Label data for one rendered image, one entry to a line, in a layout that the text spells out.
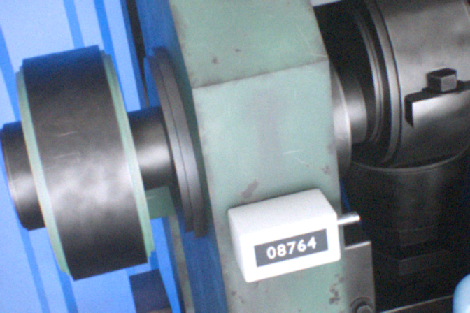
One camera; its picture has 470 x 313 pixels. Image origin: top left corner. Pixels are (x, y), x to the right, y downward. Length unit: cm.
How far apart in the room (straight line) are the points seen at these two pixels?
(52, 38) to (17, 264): 55
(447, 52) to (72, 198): 30
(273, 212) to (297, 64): 10
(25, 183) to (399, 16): 31
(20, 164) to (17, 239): 138
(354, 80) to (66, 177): 25
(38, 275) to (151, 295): 80
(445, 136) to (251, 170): 18
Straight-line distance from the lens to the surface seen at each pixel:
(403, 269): 81
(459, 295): 67
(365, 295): 71
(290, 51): 59
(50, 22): 186
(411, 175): 75
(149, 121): 71
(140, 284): 137
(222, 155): 60
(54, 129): 65
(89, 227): 66
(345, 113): 70
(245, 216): 61
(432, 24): 69
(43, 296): 213
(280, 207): 61
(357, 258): 69
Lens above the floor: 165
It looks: 28 degrees down
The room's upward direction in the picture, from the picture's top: 8 degrees counter-clockwise
